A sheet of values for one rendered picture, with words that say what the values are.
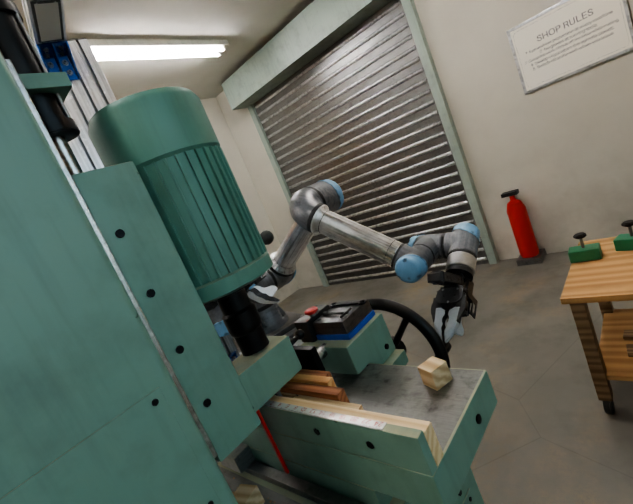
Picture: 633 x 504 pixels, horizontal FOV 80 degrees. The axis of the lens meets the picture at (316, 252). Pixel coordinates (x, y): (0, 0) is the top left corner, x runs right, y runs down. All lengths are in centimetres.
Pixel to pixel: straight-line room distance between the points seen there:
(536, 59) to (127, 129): 301
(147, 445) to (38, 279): 21
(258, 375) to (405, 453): 26
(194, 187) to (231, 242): 10
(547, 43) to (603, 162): 90
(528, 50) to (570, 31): 25
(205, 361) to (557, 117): 308
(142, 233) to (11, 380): 21
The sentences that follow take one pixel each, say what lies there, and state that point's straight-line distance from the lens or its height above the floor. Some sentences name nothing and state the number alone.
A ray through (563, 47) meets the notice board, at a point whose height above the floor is 144.
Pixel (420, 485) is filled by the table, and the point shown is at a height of 88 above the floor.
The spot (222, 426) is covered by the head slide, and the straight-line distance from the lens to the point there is 60.
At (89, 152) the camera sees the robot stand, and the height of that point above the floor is 166.
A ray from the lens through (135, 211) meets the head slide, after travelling 55.
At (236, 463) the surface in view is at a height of 84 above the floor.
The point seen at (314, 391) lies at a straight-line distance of 67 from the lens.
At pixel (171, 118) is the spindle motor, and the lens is 60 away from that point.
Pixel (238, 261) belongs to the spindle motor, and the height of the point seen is 120.
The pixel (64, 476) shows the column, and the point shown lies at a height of 110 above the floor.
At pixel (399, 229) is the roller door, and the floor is 50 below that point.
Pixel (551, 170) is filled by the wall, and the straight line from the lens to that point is 341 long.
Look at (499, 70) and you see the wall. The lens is 340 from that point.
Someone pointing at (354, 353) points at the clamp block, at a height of 94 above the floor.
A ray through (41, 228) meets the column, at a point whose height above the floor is 133.
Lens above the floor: 127
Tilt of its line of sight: 10 degrees down
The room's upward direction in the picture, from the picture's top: 23 degrees counter-clockwise
